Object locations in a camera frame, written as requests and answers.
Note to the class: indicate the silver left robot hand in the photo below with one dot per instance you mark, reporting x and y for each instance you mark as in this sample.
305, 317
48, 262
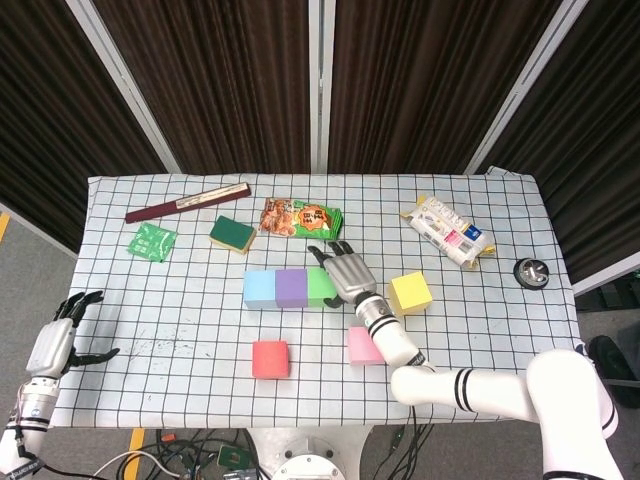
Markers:
50, 347

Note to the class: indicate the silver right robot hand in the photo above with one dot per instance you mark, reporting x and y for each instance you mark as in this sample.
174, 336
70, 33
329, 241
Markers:
352, 277

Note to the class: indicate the green foam cube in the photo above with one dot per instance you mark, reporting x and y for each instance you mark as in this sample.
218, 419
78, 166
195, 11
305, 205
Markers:
320, 286

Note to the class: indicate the purple foam cube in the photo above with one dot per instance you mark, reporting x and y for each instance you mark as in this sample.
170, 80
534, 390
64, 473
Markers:
291, 287

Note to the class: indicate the light blue foam cube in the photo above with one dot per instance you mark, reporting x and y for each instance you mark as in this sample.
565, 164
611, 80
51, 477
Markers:
260, 289

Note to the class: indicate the red foam cube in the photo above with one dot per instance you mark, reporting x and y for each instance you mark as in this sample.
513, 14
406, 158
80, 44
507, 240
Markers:
270, 360

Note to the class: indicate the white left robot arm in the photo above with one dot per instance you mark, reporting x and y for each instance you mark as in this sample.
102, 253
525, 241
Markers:
32, 400

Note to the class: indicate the yellow foam cube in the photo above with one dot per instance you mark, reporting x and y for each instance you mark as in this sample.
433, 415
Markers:
412, 292

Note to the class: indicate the pink foam cube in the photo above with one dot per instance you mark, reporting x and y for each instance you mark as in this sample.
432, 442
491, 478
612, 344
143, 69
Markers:
361, 347

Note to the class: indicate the orange green snack bag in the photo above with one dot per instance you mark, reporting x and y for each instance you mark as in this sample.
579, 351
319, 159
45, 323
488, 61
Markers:
300, 220

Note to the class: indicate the white plastic noodle package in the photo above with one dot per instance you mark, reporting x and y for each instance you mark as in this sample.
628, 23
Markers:
450, 232

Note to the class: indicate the green and yellow sponge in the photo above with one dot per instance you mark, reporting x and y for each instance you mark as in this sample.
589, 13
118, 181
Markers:
232, 234

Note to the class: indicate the green sachet packet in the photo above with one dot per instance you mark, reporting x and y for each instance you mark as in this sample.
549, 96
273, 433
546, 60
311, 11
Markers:
152, 242

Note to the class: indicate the dark red folded fan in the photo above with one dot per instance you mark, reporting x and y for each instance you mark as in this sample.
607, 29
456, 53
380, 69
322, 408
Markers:
200, 200

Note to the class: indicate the dark brown curtain panel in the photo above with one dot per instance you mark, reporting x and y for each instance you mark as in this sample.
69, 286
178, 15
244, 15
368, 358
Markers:
425, 85
215, 85
600, 150
50, 125

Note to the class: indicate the green circuit board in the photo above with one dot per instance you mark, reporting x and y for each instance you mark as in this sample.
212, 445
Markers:
232, 456

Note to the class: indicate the black bulky floor object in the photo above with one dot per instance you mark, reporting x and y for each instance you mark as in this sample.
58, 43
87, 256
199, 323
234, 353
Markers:
627, 380

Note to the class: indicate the white partition base rail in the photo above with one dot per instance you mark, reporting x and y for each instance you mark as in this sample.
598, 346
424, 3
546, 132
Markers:
35, 230
605, 276

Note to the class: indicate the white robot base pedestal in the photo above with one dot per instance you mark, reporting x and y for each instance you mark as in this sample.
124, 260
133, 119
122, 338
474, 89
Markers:
310, 450

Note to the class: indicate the white partition post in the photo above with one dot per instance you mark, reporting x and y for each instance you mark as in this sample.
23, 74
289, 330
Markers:
321, 85
125, 85
526, 85

